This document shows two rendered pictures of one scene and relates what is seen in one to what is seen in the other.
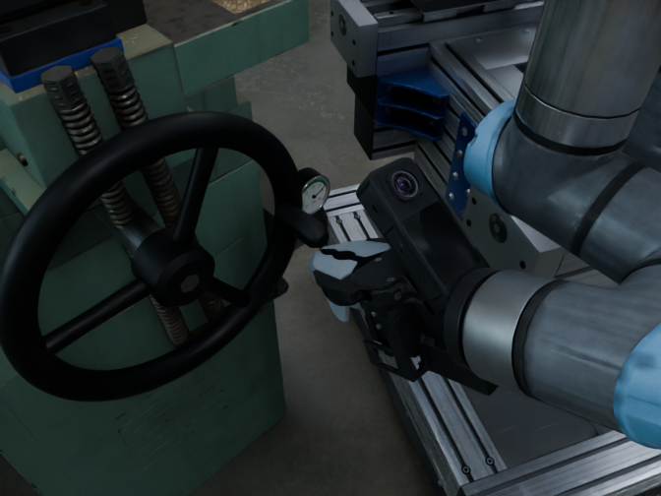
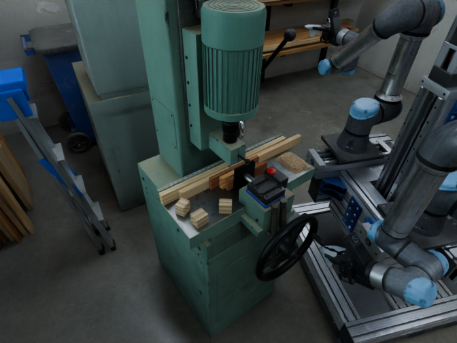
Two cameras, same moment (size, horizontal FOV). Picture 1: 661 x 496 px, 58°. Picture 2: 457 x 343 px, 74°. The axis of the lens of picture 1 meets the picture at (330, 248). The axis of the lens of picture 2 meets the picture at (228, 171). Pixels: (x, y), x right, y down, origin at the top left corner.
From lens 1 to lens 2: 66 cm
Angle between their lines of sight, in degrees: 7
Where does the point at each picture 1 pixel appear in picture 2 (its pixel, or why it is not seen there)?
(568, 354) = (394, 283)
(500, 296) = (379, 269)
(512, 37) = (368, 170)
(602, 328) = (401, 278)
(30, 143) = (264, 218)
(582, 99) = (398, 230)
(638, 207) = (409, 252)
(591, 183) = (398, 245)
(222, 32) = (293, 180)
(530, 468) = (368, 319)
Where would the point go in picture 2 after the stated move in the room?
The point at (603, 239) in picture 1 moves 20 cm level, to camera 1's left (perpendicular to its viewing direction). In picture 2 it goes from (401, 258) to (332, 251)
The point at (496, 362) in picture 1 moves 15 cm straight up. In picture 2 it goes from (377, 283) to (398, 252)
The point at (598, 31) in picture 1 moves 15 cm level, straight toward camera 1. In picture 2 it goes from (402, 220) to (393, 259)
